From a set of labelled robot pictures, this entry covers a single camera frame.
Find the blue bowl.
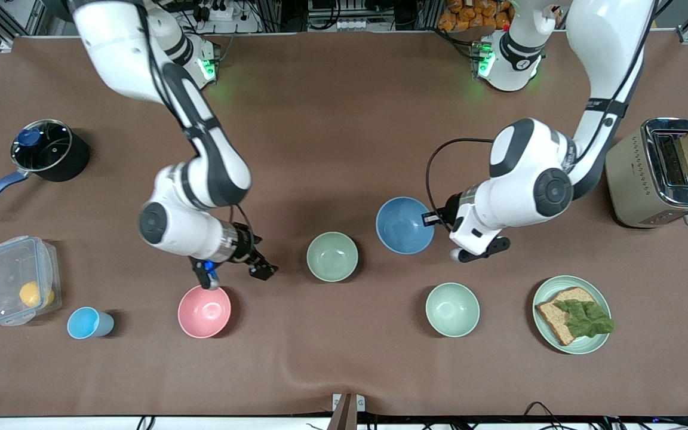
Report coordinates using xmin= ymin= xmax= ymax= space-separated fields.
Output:
xmin=376 ymin=196 xmax=436 ymax=256

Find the sage green bowl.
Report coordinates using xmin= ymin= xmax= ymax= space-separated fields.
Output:
xmin=306 ymin=231 xmax=360 ymax=282

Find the pink bowl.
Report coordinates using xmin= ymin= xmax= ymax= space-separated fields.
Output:
xmin=177 ymin=284 xmax=232 ymax=339

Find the pale mint bowl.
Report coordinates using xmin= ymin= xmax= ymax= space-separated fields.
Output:
xmin=425 ymin=282 xmax=481 ymax=338

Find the brown bread slice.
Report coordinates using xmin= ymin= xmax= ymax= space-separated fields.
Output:
xmin=535 ymin=287 xmax=604 ymax=346

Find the green lettuce leaf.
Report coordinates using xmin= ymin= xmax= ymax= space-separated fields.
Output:
xmin=553 ymin=299 xmax=616 ymax=339

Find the pale green plate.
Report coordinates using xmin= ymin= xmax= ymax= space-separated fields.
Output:
xmin=532 ymin=275 xmax=612 ymax=355

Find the beige chrome toaster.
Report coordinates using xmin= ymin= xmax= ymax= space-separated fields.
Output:
xmin=605 ymin=117 xmax=688 ymax=230

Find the blue cup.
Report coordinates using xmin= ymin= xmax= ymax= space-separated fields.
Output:
xmin=67 ymin=306 xmax=115 ymax=340

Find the orange snack bag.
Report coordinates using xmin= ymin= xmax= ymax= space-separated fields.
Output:
xmin=438 ymin=0 xmax=513 ymax=32

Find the yellow lemon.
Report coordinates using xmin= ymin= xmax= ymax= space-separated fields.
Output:
xmin=19 ymin=281 xmax=56 ymax=309

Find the glass lid blue knob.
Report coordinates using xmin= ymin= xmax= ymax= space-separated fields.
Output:
xmin=11 ymin=119 xmax=74 ymax=172

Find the white power strip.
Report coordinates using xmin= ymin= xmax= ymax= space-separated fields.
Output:
xmin=203 ymin=2 xmax=235 ymax=22

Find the clear plastic container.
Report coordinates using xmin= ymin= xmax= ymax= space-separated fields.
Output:
xmin=0 ymin=236 xmax=63 ymax=327

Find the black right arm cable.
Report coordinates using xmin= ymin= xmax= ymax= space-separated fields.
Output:
xmin=227 ymin=204 xmax=256 ymax=241

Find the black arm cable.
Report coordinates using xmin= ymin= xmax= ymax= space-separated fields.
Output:
xmin=425 ymin=137 xmax=495 ymax=231
xmin=227 ymin=204 xmax=256 ymax=241

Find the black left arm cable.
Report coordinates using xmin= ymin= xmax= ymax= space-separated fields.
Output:
xmin=425 ymin=137 xmax=495 ymax=231

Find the aluminium profile bracket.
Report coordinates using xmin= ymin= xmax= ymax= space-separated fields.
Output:
xmin=327 ymin=392 xmax=366 ymax=430

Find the black saucepan blue handle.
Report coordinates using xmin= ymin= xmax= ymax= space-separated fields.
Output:
xmin=0 ymin=118 xmax=91 ymax=217

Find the black floor cable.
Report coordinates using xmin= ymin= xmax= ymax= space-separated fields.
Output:
xmin=522 ymin=401 xmax=563 ymax=430

